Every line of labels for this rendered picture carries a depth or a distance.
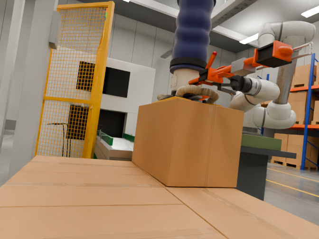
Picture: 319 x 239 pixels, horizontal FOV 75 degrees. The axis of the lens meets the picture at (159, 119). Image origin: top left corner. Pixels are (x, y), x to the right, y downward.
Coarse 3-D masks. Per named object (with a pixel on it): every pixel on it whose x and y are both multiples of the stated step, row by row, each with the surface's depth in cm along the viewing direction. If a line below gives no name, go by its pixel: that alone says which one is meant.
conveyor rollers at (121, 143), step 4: (116, 140) 308; (120, 140) 318; (124, 140) 330; (128, 140) 341; (116, 144) 254; (120, 144) 256; (124, 144) 266; (128, 144) 269; (132, 144) 280; (116, 148) 209; (120, 148) 211; (124, 148) 221; (128, 148) 223; (132, 148) 233
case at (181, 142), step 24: (144, 120) 133; (168, 120) 101; (192, 120) 97; (216, 120) 103; (240, 120) 109; (144, 144) 127; (168, 144) 97; (192, 144) 97; (216, 144) 103; (240, 144) 109; (144, 168) 121; (168, 168) 94; (192, 168) 97; (216, 168) 103
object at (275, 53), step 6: (276, 42) 64; (258, 48) 70; (264, 48) 68; (270, 48) 66; (276, 48) 63; (258, 54) 71; (264, 54) 68; (270, 54) 66; (276, 54) 63; (282, 54) 64; (258, 60) 69; (264, 60) 67; (270, 60) 67; (276, 60) 66; (282, 60) 66; (288, 60) 65; (270, 66) 72
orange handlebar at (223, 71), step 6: (282, 48) 63; (288, 48) 63; (288, 54) 64; (246, 60) 76; (252, 60) 73; (222, 66) 89; (228, 66) 85; (216, 72) 92; (222, 72) 88; (228, 72) 91; (198, 84) 114; (204, 96) 151
